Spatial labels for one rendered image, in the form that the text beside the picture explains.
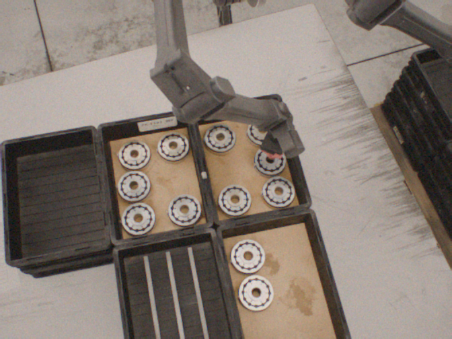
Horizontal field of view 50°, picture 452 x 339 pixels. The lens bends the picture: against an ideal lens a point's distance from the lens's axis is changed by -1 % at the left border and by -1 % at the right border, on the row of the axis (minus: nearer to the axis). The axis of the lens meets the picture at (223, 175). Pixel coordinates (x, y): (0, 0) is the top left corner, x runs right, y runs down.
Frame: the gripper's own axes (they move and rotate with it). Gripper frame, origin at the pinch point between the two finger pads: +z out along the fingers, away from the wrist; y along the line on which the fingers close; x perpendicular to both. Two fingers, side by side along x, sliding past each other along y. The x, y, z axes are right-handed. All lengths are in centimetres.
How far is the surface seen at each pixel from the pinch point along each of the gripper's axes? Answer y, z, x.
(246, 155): -1.3, 11.3, 8.4
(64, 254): -56, 0, 40
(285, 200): -11.3, 8.2, -9.5
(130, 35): 72, 95, 111
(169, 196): -25.2, 10.7, 24.2
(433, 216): 38, 82, -74
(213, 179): -13.8, 11.0, 14.3
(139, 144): -14.6, 7.9, 40.8
